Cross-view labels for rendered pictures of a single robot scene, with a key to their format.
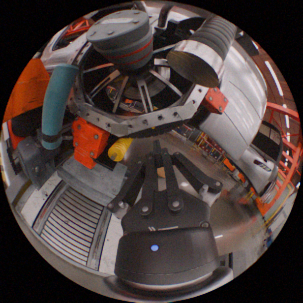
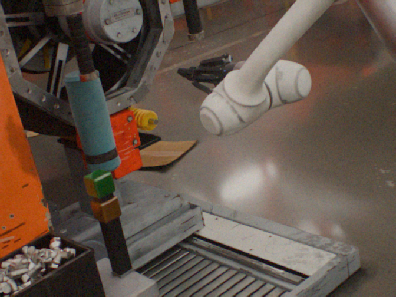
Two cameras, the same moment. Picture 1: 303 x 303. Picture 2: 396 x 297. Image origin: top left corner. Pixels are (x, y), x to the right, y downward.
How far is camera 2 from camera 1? 1.67 m
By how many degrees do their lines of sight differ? 25
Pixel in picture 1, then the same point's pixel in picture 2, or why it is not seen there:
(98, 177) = (132, 210)
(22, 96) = not seen: outside the picture
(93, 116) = (112, 104)
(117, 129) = (140, 93)
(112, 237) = (249, 244)
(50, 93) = (103, 102)
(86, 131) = (117, 124)
